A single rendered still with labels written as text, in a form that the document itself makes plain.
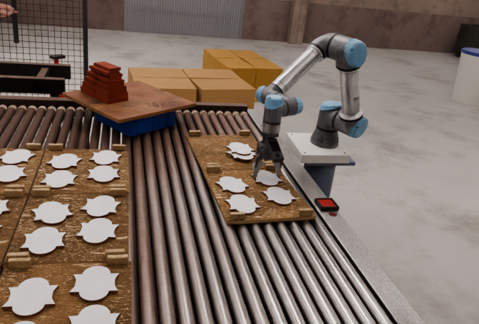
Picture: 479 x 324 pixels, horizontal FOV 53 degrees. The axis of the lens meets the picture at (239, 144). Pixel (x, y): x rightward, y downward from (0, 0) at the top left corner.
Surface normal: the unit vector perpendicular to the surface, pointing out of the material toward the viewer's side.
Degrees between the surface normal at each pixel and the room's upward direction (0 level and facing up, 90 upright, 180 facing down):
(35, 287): 0
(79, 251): 0
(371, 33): 90
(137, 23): 90
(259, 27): 90
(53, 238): 0
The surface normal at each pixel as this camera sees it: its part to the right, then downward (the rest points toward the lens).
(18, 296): 0.11, -0.92
